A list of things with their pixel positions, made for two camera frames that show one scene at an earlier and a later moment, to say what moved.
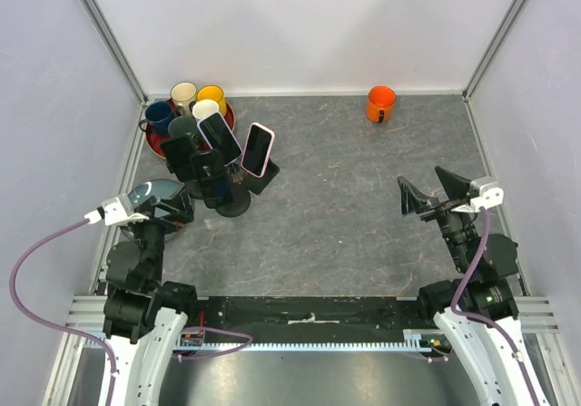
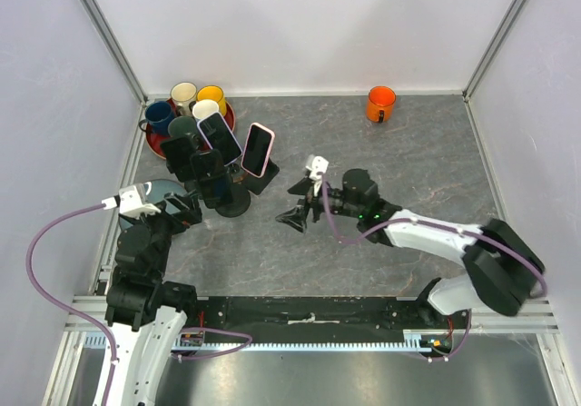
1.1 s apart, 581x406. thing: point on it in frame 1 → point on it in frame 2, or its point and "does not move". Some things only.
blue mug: (158, 115) does not move
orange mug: (380, 103) does not move
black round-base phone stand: (227, 197) does not move
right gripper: (412, 200) → (296, 217)
